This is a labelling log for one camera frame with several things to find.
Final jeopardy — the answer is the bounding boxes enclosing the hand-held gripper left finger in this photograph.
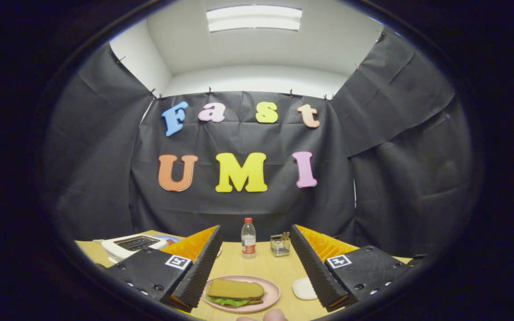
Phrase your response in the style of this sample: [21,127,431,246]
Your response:
[99,225,223,313]

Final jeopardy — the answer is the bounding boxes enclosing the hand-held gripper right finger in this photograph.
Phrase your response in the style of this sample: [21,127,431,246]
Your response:
[290,224,415,313]

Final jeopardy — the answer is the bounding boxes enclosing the green lettuce leaf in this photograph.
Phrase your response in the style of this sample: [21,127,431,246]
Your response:
[206,294,251,307]

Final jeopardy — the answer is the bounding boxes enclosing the small white dish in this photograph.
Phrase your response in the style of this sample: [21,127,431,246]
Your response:
[292,277,319,300]

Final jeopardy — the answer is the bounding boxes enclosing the blue plate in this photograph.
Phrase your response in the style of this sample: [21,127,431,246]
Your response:
[152,235,185,245]

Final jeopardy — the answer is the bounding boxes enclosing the pink plate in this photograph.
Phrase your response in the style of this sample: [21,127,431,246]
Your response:
[202,275,281,313]

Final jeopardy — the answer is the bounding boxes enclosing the clear plastic water bottle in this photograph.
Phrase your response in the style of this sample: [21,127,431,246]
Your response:
[241,218,257,259]

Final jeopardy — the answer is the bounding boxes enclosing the black backdrop cloth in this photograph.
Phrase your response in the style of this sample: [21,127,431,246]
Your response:
[43,29,472,259]

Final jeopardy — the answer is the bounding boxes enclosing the white toaster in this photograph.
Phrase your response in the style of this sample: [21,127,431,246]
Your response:
[102,235,170,263]

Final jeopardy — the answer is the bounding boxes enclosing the ceiling light panel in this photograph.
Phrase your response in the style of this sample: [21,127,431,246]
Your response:
[206,5,303,33]

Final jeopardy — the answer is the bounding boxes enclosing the wire mesh utensil holder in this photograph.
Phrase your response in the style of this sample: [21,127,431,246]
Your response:
[270,235,291,257]

